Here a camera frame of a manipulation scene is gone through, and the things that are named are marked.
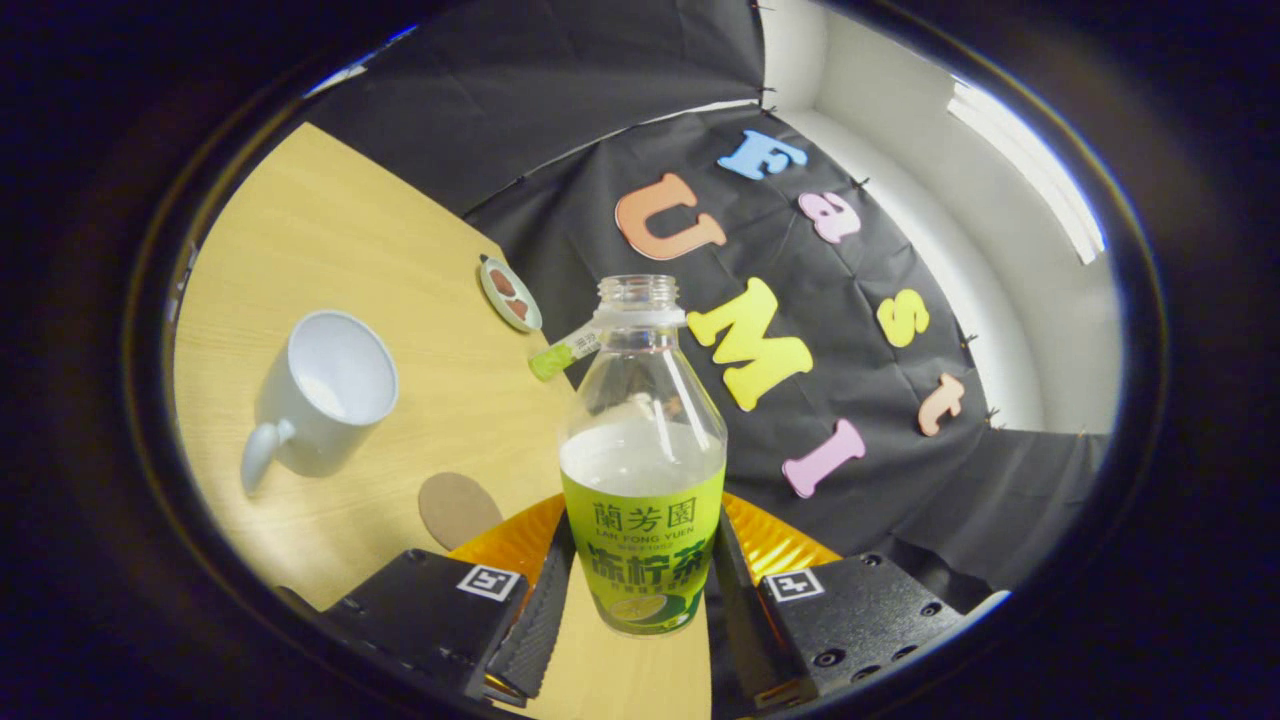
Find ceiling light panel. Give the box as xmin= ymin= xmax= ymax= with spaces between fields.
xmin=948 ymin=78 xmax=1106 ymax=266

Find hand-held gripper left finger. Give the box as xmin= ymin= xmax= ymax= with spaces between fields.
xmin=325 ymin=493 xmax=578 ymax=706

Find white cup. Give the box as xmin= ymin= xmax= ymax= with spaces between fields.
xmin=240 ymin=310 xmax=399 ymax=496

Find wooden table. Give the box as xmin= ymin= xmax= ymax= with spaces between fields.
xmin=172 ymin=122 xmax=713 ymax=720

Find round brown coaster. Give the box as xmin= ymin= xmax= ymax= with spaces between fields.
xmin=418 ymin=472 xmax=504 ymax=552

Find pale green plate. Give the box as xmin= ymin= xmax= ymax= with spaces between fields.
xmin=478 ymin=255 xmax=544 ymax=334

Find small capped green drink bottle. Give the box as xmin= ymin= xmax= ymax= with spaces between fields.
xmin=528 ymin=325 xmax=603 ymax=382

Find juice bottle with green label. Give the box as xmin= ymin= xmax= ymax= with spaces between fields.
xmin=558 ymin=275 xmax=728 ymax=638

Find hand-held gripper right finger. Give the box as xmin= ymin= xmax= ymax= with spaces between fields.
xmin=712 ymin=490 xmax=966 ymax=711

